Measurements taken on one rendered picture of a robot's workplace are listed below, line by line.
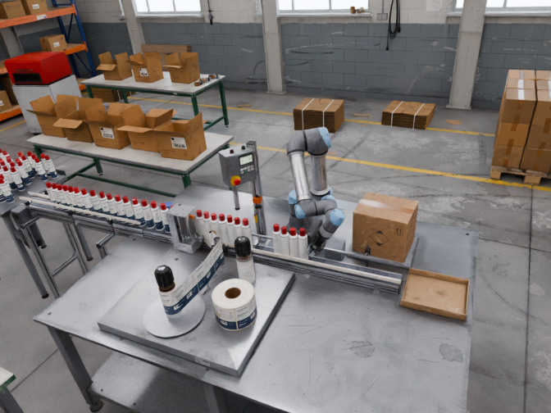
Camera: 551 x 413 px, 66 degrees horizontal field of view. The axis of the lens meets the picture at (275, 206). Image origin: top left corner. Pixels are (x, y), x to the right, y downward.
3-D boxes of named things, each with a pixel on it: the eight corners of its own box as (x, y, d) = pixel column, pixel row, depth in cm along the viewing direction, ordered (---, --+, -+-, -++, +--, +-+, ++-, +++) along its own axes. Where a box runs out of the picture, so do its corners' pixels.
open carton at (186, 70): (163, 84, 614) (157, 57, 595) (183, 76, 645) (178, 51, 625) (185, 87, 595) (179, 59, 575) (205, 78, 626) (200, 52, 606)
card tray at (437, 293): (400, 306, 212) (400, 300, 210) (408, 273, 232) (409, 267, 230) (465, 321, 201) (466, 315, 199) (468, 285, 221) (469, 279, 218)
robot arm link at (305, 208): (281, 129, 229) (297, 216, 216) (302, 126, 230) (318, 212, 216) (281, 138, 241) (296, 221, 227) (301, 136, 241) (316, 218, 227)
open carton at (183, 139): (152, 161, 391) (143, 123, 372) (182, 140, 430) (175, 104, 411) (188, 166, 378) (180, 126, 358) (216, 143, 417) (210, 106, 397)
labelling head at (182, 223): (174, 249, 258) (164, 213, 245) (185, 237, 268) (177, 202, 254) (193, 253, 253) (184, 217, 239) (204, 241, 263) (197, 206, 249)
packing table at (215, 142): (50, 201, 506) (25, 140, 465) (101, 171, 564) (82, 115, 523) (200, 242, 412) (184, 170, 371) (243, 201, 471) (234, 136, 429)
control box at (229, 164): (222, 182, 241) (217, 151, 231) (249, 173, 248) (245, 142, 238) (230, 188, 233) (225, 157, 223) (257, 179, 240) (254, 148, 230)
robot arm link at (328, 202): (313, 196, 223) (317, 211, 216) (334, 192, 223) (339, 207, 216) (314, 206, 229) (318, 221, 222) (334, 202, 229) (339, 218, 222)
